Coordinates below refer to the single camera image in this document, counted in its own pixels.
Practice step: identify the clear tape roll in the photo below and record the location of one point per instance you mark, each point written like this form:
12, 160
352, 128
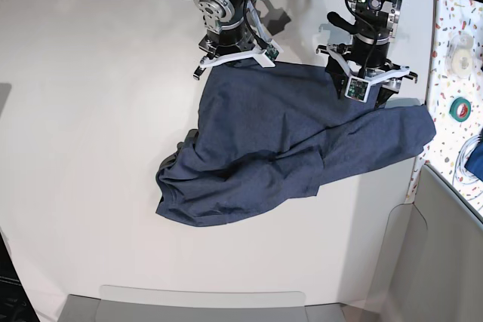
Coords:
461, 61

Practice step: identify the confetti patterned side cloth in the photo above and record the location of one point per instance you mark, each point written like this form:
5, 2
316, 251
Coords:
454, 142

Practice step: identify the green tape roll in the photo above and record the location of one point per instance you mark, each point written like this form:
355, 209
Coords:
460, 109

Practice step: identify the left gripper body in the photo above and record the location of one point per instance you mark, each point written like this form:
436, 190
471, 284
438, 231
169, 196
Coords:
343, 62

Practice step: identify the grey bin right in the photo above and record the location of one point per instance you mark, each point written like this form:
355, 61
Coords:
437, 275

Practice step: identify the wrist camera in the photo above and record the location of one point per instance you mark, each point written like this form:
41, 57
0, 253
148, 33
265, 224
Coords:
270, 54
357, 89

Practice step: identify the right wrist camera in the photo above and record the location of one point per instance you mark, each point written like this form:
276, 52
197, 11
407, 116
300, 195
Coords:
270, 54

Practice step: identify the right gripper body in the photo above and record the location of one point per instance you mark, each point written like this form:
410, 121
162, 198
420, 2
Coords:
206, 62

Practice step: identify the grey tray bottom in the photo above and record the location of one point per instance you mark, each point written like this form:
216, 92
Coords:
136, 304

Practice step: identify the dark blue folded cloth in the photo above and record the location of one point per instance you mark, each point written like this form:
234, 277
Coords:
475, 162

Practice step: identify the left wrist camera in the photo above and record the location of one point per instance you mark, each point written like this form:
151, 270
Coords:
357, 89

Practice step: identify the navy blue t-shirt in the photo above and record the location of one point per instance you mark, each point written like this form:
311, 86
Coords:
268, 135

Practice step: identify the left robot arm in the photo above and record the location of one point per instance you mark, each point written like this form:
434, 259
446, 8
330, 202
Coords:
375, 25

